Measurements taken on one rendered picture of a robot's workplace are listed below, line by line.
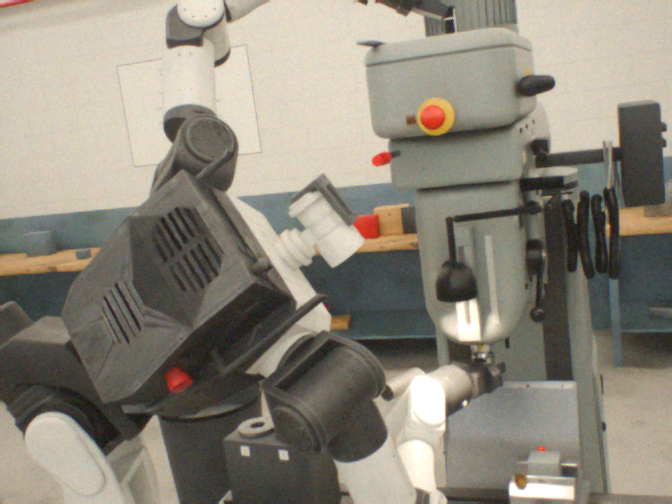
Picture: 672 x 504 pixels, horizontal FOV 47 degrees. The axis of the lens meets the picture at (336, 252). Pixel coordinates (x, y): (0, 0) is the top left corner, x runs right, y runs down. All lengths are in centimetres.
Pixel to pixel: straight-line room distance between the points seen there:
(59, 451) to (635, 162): 122
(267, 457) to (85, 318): 75
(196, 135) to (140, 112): 555
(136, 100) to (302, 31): 156
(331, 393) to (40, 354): 45
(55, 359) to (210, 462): 223
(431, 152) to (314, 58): 468
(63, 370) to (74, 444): 11
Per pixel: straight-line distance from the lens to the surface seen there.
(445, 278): 136
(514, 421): 203
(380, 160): 131
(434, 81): 132
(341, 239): 115
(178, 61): 136
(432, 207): 148
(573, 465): 173
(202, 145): 121
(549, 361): 201
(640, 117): 172
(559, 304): 196
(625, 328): 521
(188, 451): 342
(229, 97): 636
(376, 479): 114
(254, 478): 182
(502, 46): 133
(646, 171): 173
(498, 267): 148
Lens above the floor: 179
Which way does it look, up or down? 10 degrees down
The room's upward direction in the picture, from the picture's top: 7 degrees counter-clockwise
